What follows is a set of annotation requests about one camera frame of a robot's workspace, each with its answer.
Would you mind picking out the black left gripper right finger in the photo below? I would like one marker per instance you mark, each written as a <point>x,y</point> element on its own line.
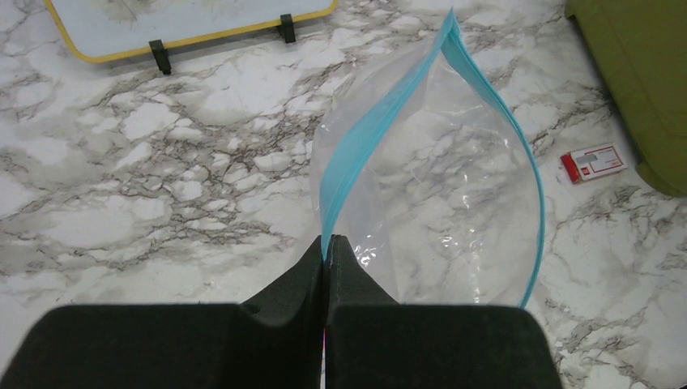
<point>373,341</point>

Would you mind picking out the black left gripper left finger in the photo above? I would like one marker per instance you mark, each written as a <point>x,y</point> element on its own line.
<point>271,340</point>

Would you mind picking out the clear blue zip top bag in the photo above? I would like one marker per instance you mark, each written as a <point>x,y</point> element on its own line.
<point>422,166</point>

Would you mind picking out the red white small card box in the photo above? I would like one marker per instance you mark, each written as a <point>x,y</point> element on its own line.
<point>594,162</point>

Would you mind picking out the yellow framed whiteboard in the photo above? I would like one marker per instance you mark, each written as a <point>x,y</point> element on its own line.
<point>106,31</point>

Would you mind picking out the olive green plastic bin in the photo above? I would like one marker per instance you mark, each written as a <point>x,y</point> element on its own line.
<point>639,47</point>

